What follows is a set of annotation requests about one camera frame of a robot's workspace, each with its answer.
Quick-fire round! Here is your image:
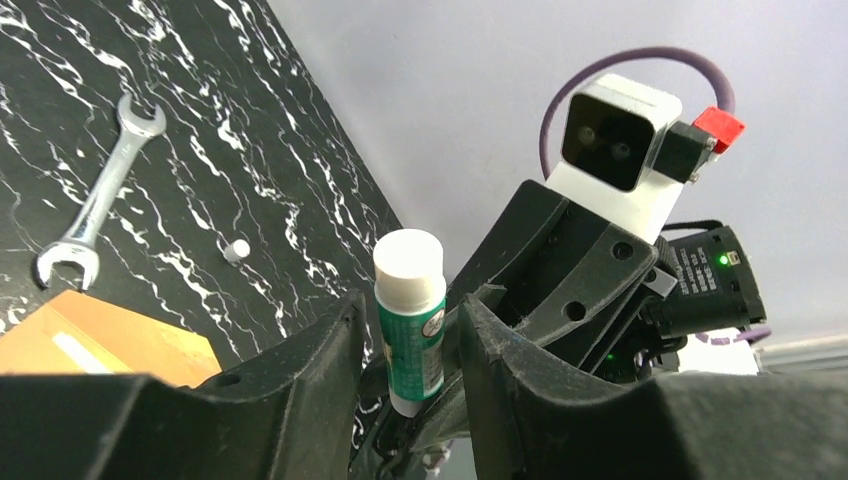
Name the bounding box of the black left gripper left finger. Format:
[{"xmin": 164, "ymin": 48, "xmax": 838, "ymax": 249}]
[{"xmin": 1, "ymin": 290, "xmax": 366, "ymax": 479}]

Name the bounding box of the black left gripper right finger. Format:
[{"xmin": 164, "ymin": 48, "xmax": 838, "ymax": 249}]
[{"xmin": 458, "ymin": 297, "xmax": 847, "ymax": 479}]

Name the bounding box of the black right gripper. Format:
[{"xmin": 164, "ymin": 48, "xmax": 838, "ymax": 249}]
[{"xmin": 377, "ymin": 180, "xmax": 679, "ymax": 479}]

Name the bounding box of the green white glue stick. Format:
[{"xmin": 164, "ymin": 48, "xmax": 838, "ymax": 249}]
[{"xmin": 373, "ymin": 229, "xmax": 447, "ymax": 418}]

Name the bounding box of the white glue stick cap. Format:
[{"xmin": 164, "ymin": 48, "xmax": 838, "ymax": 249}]
[{"xmin": 222, "ymin": 239, "xmax": 251, "ymax": 264}]

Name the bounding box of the orange paper envelope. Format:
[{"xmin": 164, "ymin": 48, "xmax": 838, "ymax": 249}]
[{"xmin": 1, "ymin": 291, "xmax": 222, "ymax": 387}]

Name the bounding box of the beige lined letter paper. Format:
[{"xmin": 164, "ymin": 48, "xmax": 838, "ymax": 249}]
[{"xmin": 52, "ymin": 332, "xmax": 113, "ymax": 374}]

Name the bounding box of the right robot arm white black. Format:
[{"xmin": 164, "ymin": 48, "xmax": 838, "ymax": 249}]
[{"xmin": 372, "ymin": 180, "xmax": 766, "ymax": 479}]

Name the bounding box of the silver open-end wrench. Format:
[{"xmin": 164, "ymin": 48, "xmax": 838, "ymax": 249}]
[{"xmin": 34, "ymin": 93, "xmax": 167, "ymax": 292}]

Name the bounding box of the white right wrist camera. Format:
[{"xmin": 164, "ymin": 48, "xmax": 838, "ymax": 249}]
[{"xmin": 545, "ymin": 73, "xmax": 746, "ymax": 243}]

